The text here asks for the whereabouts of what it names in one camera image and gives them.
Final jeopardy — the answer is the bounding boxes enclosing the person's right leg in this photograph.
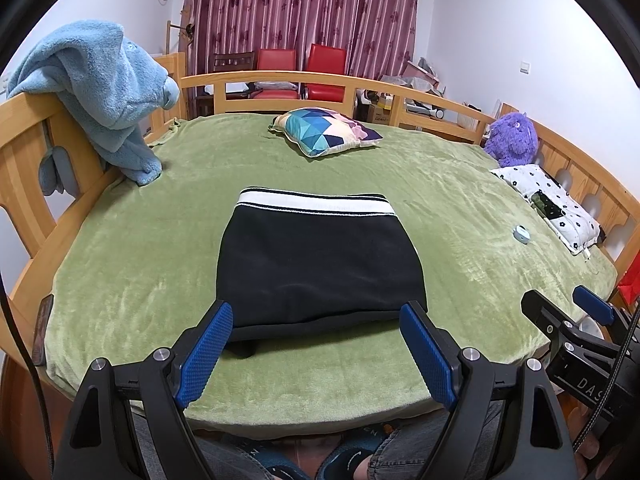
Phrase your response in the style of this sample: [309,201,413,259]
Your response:
[370,400,506,480]

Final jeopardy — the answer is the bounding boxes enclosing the red bag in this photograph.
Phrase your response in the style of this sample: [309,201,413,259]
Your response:
[616,280,640,311]

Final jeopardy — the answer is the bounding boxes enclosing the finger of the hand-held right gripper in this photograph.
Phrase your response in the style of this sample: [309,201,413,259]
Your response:
[520,289,602,352]
[572,285,632,334]

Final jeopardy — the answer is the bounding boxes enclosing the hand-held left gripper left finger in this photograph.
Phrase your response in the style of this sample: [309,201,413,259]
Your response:
[52,299,235,480]

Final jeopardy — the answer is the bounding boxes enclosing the purple plush toy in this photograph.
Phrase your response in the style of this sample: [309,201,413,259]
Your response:
[482,111,540,168]

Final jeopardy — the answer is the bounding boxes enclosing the blue slipper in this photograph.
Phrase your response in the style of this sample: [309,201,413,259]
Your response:
[317,432,386,480]
[245,435,311,480]

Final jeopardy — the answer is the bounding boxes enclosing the wooden bed frame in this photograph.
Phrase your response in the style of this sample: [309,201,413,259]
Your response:
[0,52,640,411]

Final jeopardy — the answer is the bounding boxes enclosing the white flower-print pillow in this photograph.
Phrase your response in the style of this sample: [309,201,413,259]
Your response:
[489,162,602,257]

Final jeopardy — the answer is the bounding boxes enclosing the dark wooden chair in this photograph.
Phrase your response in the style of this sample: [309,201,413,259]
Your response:
[195,51,257,116]

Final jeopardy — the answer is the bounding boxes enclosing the cardboard box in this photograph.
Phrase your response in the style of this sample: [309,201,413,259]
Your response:
[367,91,401,123]

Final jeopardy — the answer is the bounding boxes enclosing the geometric print cushion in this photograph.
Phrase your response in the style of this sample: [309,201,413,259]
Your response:
[268,106,385,158]

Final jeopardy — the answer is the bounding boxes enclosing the blue fleece towel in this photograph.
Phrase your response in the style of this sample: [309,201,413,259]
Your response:
[6,20,181,188]

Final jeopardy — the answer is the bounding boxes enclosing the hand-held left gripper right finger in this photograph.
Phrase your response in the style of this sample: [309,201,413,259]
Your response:
[399,301,581,480]

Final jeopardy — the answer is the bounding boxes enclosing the red chair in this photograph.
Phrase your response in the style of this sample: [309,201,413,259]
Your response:
[302,43,348,103]
[250,48,301,101]

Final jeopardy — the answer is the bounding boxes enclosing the wooden coat rack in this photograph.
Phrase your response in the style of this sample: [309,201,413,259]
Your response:
[165,2,197,56]

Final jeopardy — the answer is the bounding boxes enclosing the black pants with white waistband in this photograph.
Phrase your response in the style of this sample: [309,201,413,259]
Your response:
[215,186,429,358]

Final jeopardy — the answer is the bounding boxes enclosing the green fleece blanket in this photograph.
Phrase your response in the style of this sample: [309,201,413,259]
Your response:
[44,112,618,441]

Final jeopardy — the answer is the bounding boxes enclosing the person's right hand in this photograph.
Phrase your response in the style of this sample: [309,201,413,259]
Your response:
[567,402,608,473]

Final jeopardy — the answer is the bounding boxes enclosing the grey hanging cloth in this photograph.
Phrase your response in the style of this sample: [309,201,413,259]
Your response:
[39,145,81,197]

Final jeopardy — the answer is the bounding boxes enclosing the maroon striped curtain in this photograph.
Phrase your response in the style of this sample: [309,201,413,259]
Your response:
[182,0,422,81]

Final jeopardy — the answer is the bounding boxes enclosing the black braided cable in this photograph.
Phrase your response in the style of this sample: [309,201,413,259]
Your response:
[572,295,640,458]

